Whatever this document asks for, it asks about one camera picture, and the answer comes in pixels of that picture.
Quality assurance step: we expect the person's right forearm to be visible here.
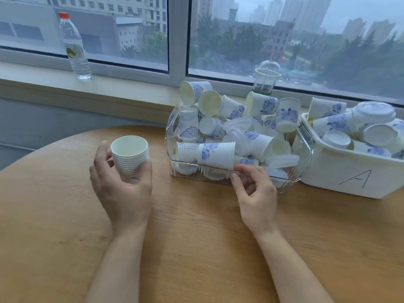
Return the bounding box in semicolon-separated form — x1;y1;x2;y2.
252;230;335;303

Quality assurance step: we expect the clear plastic dome-lid cup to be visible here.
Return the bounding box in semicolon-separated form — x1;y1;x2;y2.
253;60;282;96

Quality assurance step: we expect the clear plastic storage bin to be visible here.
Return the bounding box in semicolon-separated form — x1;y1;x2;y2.
165;101;314;195

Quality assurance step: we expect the person's left forearm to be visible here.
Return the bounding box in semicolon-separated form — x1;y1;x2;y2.
85;222;153;303

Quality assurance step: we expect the clear water bottle red cap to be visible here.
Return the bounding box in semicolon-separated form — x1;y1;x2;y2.
59;12;93;80

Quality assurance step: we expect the grey window frame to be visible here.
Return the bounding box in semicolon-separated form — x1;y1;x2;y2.
0;0;404;108

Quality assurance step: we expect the beige window sill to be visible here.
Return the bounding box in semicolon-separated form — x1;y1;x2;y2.
0;70;404;125

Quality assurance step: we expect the white plastic storage bin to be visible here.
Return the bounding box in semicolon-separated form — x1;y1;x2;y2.
299;112;404;200

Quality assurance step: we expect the pile of printed paper cups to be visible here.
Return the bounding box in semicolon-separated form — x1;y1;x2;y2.
307;97;404;161
176;80;302;174

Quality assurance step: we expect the stack of white paper cups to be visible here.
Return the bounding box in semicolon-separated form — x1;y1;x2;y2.
110;136;149;183

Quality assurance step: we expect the white plastic cup lid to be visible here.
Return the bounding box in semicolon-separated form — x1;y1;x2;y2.
352;101;396;125

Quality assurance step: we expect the blue floral paper cup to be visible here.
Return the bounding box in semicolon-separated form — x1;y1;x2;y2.
197;142;236;171

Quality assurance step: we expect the person's right hand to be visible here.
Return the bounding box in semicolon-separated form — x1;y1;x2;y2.
230;164;282;239

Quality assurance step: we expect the person's left hand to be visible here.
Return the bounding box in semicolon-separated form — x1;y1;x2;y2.
89;140;154;233

